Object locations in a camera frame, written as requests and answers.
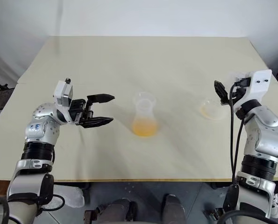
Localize clear plastic bag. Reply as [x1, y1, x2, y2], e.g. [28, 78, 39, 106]
[52, 184, 86, 209]

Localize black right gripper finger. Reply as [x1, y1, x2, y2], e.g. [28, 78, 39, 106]
[214, 80, 228, 106]

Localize large clear conical flask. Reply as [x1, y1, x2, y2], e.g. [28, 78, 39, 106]
[200, 70, 253, 121]

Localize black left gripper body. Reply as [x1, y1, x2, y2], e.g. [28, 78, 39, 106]
[68, 98, 94, 126]

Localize clear plastic funnel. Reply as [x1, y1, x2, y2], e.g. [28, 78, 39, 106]
[132, 91, 157, 112]

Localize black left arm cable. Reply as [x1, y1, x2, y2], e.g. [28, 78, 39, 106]
[37, 77, 71, 212]

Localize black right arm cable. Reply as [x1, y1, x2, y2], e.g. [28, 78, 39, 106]
[217, 77, 251, 224]

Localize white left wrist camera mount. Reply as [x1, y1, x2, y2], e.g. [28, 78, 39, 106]
[52, 79, 80, 126]

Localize dark rounded shape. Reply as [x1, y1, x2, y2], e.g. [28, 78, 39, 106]
[99, 197, 138, 224]
[164, 194, 186, 224]

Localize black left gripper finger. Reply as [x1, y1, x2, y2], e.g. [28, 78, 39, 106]
[80, 117, 114, 129]
[86, 93, 116, 107]

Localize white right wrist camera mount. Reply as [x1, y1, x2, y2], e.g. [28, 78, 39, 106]
[236, 69, 273, 105]

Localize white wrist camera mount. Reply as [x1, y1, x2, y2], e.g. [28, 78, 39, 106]
[52, 79, 80, 126]
[236, 69, 273, 105]

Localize black metal stand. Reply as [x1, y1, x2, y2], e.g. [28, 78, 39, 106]
[0, 74, 15, 112]

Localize small clear conical flask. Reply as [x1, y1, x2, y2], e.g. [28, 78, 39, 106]
[131, 99, 158, 138]

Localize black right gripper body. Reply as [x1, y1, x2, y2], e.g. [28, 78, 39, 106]
[226, 85, 246, 105]

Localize white sneaker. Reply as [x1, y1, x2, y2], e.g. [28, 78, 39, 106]
[271, 193, 278, 218]

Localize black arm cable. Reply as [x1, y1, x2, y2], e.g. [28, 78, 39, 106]
[217, 77, 251, 224]
[37, 77, 71, 212]

